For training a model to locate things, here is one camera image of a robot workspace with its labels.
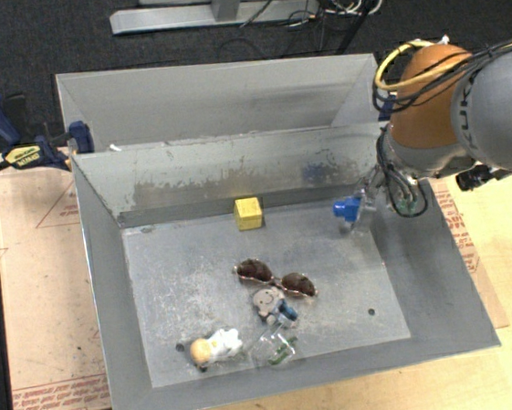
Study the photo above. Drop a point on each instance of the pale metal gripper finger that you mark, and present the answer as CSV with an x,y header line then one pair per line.
x,y
360,197
360,223

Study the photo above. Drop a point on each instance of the white toy figure beige head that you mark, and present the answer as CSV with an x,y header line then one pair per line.
x,y
219,345

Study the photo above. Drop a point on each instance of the small blue plastic block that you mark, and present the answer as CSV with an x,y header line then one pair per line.
x,y
343,208

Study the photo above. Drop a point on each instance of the brown sunglasses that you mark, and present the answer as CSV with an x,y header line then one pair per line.
x,y
254,271

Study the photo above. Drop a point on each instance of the yellow cube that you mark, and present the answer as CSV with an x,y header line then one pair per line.
x,y
248,214

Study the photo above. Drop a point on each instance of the black cylinder on white bracket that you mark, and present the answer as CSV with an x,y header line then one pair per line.
x,y
475,176

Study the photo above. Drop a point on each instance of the grey metal bin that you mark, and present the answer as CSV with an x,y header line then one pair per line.
x,y
227,111

